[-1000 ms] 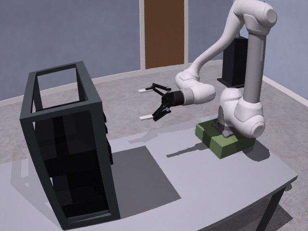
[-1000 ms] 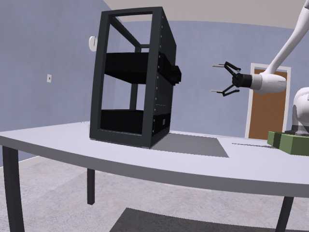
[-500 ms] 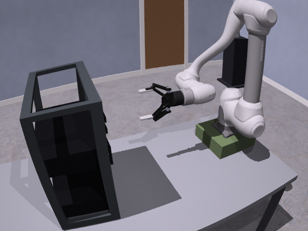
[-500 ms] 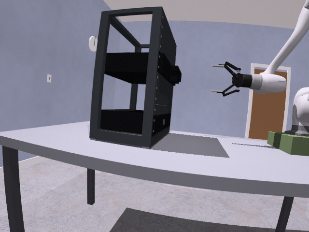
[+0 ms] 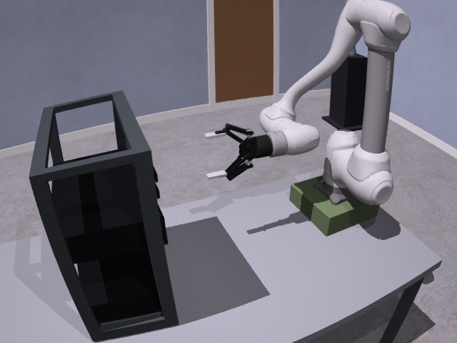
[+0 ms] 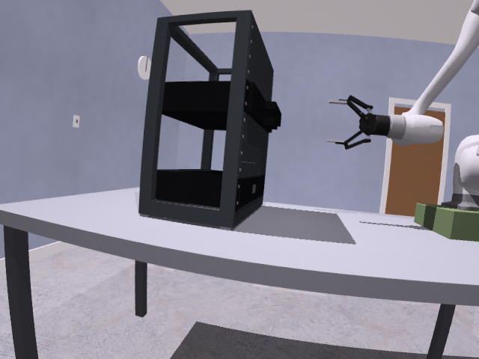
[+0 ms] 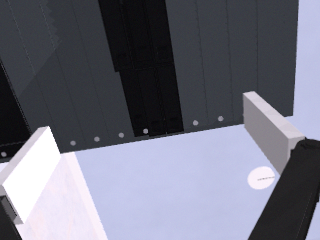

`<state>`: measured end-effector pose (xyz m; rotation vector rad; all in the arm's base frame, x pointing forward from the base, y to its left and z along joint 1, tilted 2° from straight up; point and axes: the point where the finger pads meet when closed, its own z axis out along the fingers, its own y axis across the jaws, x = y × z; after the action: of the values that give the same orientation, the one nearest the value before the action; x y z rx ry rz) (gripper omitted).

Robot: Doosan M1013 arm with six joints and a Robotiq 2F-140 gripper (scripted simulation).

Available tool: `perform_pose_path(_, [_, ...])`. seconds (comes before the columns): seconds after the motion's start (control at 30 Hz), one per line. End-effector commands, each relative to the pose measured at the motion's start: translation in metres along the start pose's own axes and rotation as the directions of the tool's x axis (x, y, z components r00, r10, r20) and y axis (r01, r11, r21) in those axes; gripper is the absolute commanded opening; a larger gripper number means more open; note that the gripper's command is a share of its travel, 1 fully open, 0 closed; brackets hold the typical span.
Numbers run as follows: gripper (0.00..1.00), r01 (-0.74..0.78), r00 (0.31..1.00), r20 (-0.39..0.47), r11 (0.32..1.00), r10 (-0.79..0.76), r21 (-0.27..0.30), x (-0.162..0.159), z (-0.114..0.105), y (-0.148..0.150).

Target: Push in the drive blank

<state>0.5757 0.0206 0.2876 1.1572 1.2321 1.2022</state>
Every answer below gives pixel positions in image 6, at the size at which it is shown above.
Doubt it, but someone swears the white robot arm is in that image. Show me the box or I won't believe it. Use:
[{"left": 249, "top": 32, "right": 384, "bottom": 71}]
[{"left": 386, "top": 0, "right": 479, "bottom": 212}]

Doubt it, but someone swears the black open-frame rack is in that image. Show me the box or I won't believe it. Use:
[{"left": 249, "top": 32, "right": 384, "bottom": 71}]
[{"left": 138, "top": 10, "right": 281, "bottom": 230}]

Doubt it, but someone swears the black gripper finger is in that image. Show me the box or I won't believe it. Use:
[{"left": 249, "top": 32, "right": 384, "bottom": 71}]
[
  {"left": 329, "top": 95, "right": 373, "bottom": 122},
  {"left": 326, "top": 125, "right": 371, "bottom": 150}
]

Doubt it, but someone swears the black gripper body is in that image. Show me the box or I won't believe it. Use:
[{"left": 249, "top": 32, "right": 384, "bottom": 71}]
[{"left": 359, "top": 113, "right": 390, "bottom": 136}]

